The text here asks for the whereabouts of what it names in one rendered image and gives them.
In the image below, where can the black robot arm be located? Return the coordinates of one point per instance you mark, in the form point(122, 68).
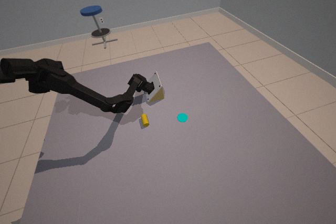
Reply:
point(60, 81)

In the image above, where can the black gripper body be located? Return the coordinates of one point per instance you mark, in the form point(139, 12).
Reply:
point(4, 79)

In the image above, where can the yellow tall cylinder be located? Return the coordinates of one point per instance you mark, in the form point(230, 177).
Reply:
point(144, 120)

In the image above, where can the cyan circle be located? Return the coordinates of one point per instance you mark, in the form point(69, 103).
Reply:
point(182, 117)

